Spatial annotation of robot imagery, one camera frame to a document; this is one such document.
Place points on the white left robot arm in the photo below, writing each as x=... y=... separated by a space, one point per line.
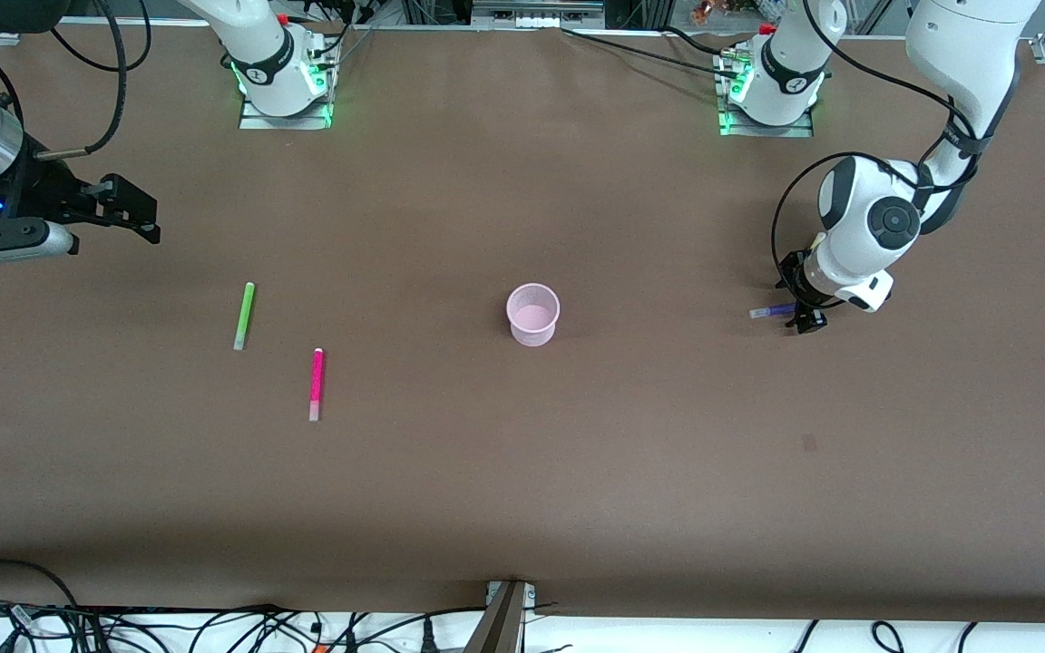
x=876 y=218

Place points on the green highlighter pen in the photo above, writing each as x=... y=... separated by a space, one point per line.
x=244 y=316

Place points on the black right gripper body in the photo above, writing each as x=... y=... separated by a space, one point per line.
x=49 y=192

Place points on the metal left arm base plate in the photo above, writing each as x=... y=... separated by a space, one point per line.
x=767 y=131

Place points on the metal table clamp bracket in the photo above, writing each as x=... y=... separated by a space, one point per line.
x=504 y=621

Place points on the pink plastic cup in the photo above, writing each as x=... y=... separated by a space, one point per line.
x=533 y=317

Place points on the grey socket strip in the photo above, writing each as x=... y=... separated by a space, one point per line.
x=536 y=16

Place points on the purple marker pen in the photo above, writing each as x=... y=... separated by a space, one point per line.
x=769 y=312

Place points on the pink highlighter pen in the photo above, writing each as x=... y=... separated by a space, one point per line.
x=317 y=381

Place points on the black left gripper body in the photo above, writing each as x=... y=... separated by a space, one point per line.
x=795 y=283

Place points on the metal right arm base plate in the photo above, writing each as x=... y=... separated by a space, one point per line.
x=287 y=122

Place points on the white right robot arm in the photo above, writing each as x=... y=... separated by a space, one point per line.
x=273 y=54

